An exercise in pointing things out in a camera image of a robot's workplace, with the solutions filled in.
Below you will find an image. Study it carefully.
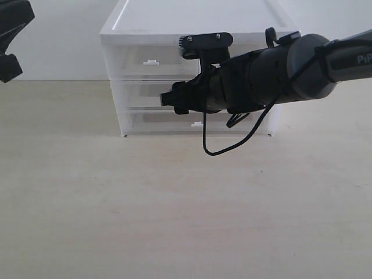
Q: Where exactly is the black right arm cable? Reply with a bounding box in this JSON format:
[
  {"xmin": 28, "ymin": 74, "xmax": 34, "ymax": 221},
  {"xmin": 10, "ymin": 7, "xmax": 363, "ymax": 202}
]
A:
[{"xmin": 202, "ymin": 37, "xmax": 341, "ymax": 157}]

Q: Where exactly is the clear top right drawer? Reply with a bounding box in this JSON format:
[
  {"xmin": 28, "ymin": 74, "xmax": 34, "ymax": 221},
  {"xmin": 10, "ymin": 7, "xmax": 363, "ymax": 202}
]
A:
[{"xmin": 198, "ymin": 42, "xmax": 291, "ymax": 81}]

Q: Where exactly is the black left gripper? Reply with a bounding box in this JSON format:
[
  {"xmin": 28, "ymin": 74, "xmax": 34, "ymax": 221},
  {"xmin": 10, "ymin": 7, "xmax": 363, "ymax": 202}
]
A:
[{"xmin": 1, "ymin": 1, "xmax": 35, "ymax": 83}]

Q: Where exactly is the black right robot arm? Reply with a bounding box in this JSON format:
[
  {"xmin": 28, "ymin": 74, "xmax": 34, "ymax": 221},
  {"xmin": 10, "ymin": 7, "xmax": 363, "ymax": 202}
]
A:
[{"xmin": 160, "ymin": 28, "xmax": 371, "ymax": 115}]

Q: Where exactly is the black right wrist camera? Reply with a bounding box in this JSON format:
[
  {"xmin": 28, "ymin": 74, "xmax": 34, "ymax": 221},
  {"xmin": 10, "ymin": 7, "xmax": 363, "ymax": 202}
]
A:
[{"xmin": 178, "ymin": 32, "xmax": 233, "ymax": 71}]

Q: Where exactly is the clear top left drawer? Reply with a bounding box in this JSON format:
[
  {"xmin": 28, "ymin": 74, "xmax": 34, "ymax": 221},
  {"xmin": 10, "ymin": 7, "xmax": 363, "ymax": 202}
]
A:
[{"xmin": 105, "ymin": 45, "xmax": 199, "ymax": 80}]

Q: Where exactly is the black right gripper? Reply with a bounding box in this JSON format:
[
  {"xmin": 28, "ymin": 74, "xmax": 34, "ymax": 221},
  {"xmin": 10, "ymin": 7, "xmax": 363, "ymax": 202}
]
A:
[{"xmin": 160, "ymin": 66, "xmax": 228, "ymax": 115}]

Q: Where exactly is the white plastic drawer cabinet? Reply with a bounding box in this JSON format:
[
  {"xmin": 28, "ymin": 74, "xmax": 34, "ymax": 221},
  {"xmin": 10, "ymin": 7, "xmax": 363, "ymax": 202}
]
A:
[{"xmin": 99, "ymin": 0, "xmax": 300, "ymax": 138}]

